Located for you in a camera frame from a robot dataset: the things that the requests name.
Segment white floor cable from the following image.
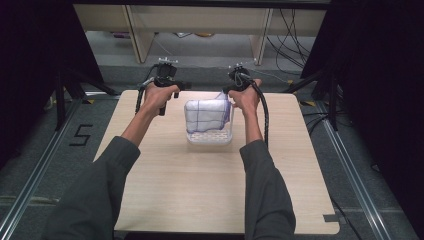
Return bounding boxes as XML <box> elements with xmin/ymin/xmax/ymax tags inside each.
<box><xmin>253</xmin><ymin>68</ymin><xmax>292</xmax><ymax>84</ymax></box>

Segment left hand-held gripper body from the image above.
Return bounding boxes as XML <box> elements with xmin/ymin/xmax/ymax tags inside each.
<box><xmin>153</xmin><ymin>57</ymin><xmax>184</xmax><ymax>117</ymax></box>

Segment white checked dish cloth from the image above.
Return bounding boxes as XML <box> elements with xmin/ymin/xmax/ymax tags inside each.
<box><xmin>184</xmin><ymin>92</ymin><xmax>233</xmax><ymax>135</ymax></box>

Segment bundle of black hanging cables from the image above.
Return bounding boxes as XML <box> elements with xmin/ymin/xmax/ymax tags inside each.
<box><xmin>266</xmin><ymin>8</ymin><xmax>316</xmax><ymax>74</ymax></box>

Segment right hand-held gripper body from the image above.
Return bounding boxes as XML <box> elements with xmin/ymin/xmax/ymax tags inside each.
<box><xmin>227</xmin><ymin>63</ymin><xmax>254</xmax><ymax>93</ymax></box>

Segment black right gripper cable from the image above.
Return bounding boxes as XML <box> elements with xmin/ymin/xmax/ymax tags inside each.
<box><xmin>234</xmin><ymin>71</ymin><xmax>271</xmax><ymax>150</ymax></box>

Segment person's right hand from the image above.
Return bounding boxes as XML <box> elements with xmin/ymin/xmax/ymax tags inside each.
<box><xmin>227</xmin><ymin>78</ymin><xmax>264</xmax><ymax>117</ymax></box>

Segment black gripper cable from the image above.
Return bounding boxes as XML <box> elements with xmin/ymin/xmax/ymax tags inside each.
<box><xmin>134</xmin><ymin>64</ymin><xmax>160</xmax><ymax>115</ymax></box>
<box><xmin>234</xmin><ymin>71</ymin><xmax>271</xmax><ymax>150</ymax></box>

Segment aluminium floor rail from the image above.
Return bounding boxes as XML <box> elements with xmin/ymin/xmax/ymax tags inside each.
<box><xmin>0</xmin><ymin>98</ymin><xmax>84</xmax><ymax>240</ymax></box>
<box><xmin>314</xmin><ymin>100</ymin><xmax>394</xmax><ymax>240</ymax></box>

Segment light wooden desk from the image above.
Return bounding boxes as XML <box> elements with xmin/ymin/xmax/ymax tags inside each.
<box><xmin>74</xmin><ymin>3</ymin><xmax>328</xmax><ymax>66</ymax></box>

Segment person's left hand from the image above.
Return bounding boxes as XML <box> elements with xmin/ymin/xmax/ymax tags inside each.
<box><xmin>141</xmin><ymin>81</ymin><xmax>182</xmax><ymax>117</ymax></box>

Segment black metal stand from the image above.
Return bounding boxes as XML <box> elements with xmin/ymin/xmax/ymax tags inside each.
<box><xmin>283</xmin><ymin>66</ymin><xmax>340</xmax><ymax>132</ymax></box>
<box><xmin>54</xmin><ymin>68</ymin><xmax>118</xmax><ymax>132</ymax></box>

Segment thin black floor cable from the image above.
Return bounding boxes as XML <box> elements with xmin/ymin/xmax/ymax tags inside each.
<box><xmin>329</xmin><ymin>196</ymin><xmax>364</xmax><ymax>240</ymax></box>

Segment black floor cables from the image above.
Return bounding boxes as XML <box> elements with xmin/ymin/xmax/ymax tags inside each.
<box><xmin>301</xmin><ymin>111</ymin><xmax>335</xmax><ymax>135</ymax></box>

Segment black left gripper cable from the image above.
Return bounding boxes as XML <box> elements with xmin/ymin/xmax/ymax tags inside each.
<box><xmin>134</xmin><ymin>64</ymin><xmax>160</xmax><ymax>115</ymax></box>

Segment black curtain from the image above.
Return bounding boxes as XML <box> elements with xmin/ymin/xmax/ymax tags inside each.
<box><xmin>299</xmin><ymin>0</ymin><xmax>424</xmax><ymax>239</ymax></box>
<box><xmin>0</xmin><ymin>0</ymin><xmax>106</xmax><ymax>169</ymax></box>

